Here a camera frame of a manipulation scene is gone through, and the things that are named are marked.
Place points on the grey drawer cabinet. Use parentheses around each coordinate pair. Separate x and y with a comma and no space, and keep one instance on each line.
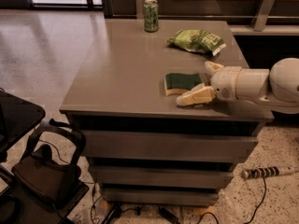
(120,88)

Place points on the green chip bag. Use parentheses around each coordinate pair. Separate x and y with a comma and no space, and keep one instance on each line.
(198,41)

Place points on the left metal bracket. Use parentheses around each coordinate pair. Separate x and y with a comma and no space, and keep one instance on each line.
(140,2)

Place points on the green and yellow sponge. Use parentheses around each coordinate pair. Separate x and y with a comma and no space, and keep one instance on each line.
(177,83)

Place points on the grey top drawer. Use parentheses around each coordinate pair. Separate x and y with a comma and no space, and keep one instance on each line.
(168,146)

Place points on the black side table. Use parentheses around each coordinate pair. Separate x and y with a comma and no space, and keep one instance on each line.
(17,118)

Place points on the right metal bracket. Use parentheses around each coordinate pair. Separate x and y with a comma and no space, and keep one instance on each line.
(259,21)

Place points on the grey middle drawer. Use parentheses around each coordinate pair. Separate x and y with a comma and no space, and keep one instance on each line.
(155,177)

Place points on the black VR headset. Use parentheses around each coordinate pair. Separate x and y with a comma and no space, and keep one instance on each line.
(50,182)

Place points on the black power adapter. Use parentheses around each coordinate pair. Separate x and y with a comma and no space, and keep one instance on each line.
(168,216)

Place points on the grey drawer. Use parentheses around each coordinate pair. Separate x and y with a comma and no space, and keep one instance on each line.
(168,146)
(159,196)
(155,177)

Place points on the metal bracket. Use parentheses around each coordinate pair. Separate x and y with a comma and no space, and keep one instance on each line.
(140,2)
(259,21)

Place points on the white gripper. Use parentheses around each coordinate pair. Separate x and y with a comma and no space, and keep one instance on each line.
(224,83)

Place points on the grey bottom drawer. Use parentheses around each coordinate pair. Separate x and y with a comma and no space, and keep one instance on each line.
(159,196)

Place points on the green soda can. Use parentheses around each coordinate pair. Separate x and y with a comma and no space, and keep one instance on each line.
(151,22)

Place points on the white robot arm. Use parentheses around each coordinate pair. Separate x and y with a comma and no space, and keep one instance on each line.
(276,89)

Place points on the white power strip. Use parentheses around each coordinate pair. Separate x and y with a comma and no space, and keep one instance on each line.
(267,172)

